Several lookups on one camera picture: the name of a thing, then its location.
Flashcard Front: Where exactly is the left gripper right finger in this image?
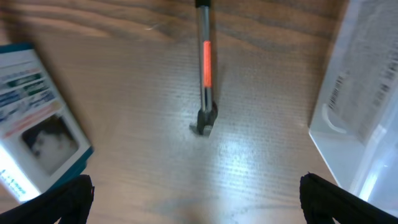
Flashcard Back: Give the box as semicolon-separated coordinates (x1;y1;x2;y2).
299;173;397;224

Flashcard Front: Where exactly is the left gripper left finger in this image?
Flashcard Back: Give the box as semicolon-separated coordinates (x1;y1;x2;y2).
1;175;95;224

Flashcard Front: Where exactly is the blue white cardboard box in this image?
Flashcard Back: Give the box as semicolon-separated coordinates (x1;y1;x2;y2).
1;43;94;203

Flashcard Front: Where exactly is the clear plastic container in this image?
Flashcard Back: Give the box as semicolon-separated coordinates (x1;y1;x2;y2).
309;0;397;215

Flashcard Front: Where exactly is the small black orange hammer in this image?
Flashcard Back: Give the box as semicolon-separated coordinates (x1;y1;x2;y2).
191;0;218;137

